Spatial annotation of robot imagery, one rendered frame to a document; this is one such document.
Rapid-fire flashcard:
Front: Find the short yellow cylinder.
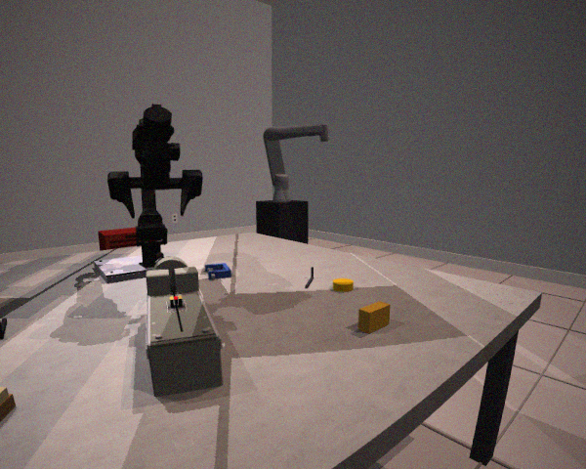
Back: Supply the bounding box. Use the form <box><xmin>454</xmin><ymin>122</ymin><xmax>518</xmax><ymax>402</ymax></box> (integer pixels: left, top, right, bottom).
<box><xmin>333</xmin><ymin>278</ymin><xmax>353</xmax><ymax>291</ymax></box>

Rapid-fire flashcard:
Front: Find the blue c-clamp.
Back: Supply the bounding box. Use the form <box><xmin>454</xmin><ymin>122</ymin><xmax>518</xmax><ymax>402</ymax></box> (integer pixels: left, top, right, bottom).
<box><xmin>204</xmin><ymin>263</ymin><xmax>231</xmax><ymax>279</ymax></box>

